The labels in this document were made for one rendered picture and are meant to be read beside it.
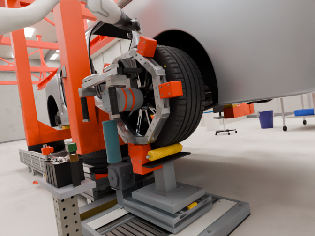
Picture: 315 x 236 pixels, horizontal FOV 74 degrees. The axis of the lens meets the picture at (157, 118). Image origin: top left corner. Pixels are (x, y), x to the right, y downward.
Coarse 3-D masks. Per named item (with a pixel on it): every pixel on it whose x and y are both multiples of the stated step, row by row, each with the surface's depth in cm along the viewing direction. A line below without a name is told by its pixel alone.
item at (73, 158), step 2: (68, 154) 97; (72, 154) 96; (74, 154) 97; (76, 154) 97; (68, 156) 96; (70, 156) 95; (72, 156) 96; (74, 156) 96; (76, 156) 97; (68, 158) 97; (70, 158) 95; (72, 158) 96; (74, 158) 96; (76, 158) 97; (78, 158) 98; (68, 160) 97; (70, 160) 95; (72, 160) 96; (74, 160) 96; (76, 160) 97; (78, 160) 98; (70, 162) 96
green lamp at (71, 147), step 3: (66, 144) 97; (69, 144) 96; (72, 144) 96; (75, 144) 97; (66, 147) 97; (69, 147) 95; (72, 147) 96; (75, 147) 97; (69, 150) 95; (72, 150) 96; (75, 150) 97
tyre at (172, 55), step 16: (160, 48) 113; (176, 48) 127; (160, 64) 112; (176, 64) 109; (192, 64) 119; (176, 80) 106; (192, 80) 113; (176, 96) 107; (192, 96) 112; (176, 112) 108; (192, 112) 114; (128, 128) 143; (176, 128) 111; (192, 128) 123; (160, 144) 121
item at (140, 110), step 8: (136, 64) 132; (144, 72) 150; (136, 80) 151; (144, 80) 156; (136, 88) 136; (144, 88) 135; (152, 88) 123; (144, 96) 136; (152, 96) 124; (144, 104) 137; (152, 104) 126; (128, 112) 150; (136, 112) 154; (144, 112) 134; (128, 120) 146; (136, 120) 150; (144, 120) 154; (136, 128) 143; (144, 128) 146
